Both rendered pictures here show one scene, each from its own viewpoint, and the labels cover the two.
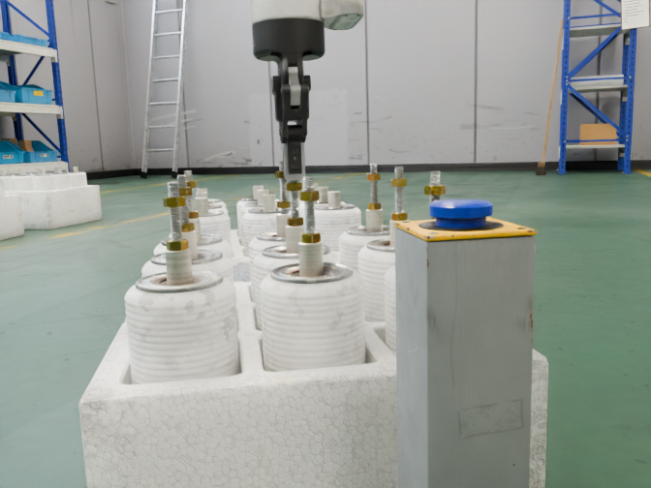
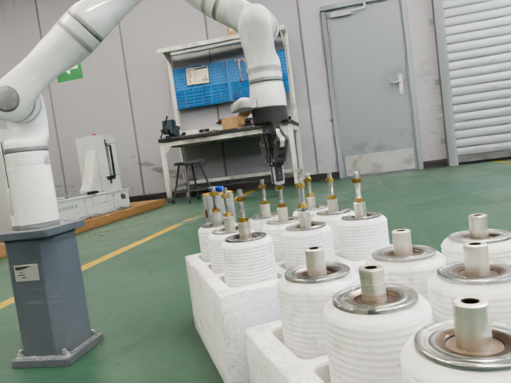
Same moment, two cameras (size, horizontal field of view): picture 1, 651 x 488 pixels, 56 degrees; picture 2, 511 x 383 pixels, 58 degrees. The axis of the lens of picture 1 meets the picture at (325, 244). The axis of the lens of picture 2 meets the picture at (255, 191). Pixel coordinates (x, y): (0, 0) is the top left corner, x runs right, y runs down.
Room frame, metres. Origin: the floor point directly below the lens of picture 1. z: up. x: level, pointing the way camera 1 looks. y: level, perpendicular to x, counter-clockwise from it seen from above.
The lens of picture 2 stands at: (1.62, -0.14, 0.39)
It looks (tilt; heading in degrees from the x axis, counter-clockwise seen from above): 4 degrees down; 173
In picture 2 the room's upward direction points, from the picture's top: 7 degrees counter-clockwise
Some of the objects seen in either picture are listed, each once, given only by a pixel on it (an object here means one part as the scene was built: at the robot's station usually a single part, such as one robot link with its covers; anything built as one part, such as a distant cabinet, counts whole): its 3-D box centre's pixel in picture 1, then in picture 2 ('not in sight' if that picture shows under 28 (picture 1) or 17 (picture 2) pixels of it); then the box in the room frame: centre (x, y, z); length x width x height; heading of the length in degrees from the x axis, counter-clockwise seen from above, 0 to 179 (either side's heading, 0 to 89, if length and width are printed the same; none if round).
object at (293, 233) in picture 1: (295, 240); (283, 215); (0.67, 0.03, 0.26); 0.02 x 0.02 x 0.03
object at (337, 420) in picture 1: (301, 390); (293, 294); (0.67, 0.03, 0.09); 0.39 x 0.39 x 0.18; 9
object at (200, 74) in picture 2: not in sight; (197, 74); (-4.36, 0.08, 1.54); 0.32 x 0.02 x 0.25; 70
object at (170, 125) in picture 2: not in sight; (169, 128); (-3.85, -0.34, 0.87); 0.41 x 0.17 x 0.25; 160
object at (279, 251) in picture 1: (296, 252); (284, 220); (0.67, 0.03, 0.25); 0.08 x 0.08 x 0.01
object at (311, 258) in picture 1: (311, 259); (265, 210); (0.55, 0.01, 0.26); 0.02 x 0.02 x 0.03
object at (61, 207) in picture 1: (44, 205); not in sight; (3.13, 1.42, 0.09); 0.39 x 0.39 x 0.18; 73
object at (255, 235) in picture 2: (374, 231); (245, 238); (0.81, -0.07, 0.25); 0.08 x 0.08 x 0.01
